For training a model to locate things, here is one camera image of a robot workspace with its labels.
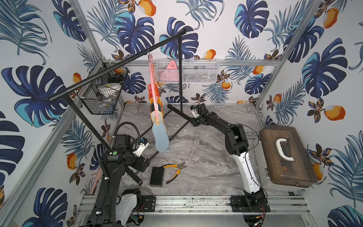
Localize black clothes rack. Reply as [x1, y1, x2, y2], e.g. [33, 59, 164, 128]
[48, 28, 199, 185]

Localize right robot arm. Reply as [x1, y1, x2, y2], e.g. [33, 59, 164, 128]
[190, 104, 267, 211]

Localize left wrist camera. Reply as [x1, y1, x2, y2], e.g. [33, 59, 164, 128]
[133, 138, 149, 158]

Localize light blue insole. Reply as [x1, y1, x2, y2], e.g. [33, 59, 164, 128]
[152, 120, 169, 153]

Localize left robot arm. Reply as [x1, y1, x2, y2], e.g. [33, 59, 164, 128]
[85, 134, 148, 227]

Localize white bowl in basket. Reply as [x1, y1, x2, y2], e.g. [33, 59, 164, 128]
[96, 83, 122, 98]

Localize brown plastic toolbox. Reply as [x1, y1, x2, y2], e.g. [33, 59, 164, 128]
[254, 124, 318, 192]

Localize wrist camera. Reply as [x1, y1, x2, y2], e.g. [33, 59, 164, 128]
[190, 106, 199, 119]
[133, 138, 149, 158]

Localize yellow handled pliers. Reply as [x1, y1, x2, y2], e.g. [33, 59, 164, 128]
[162, 162, 187, 184]

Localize orange insole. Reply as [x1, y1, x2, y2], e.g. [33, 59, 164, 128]
[148, 84, 164, 124]

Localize pink triangle item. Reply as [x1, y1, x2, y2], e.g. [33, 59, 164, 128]
[157, 60, 179, 83]

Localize pink clip hanger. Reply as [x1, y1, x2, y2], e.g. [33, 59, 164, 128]
[148, 54, 159, 122]

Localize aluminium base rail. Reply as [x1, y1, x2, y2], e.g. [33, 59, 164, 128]
[76, 194, 310, 215]

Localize black wire basket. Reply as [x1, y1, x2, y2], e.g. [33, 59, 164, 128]
[77, 66, 130, 115]

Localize clear wall shelf basket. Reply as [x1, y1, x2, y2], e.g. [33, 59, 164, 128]
[156, 59, 220, 84]

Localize small black box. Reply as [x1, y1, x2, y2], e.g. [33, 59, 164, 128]
[149, 167, 164, 187]

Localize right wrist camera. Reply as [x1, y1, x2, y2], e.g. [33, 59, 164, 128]
[190, 106, 199, 119]

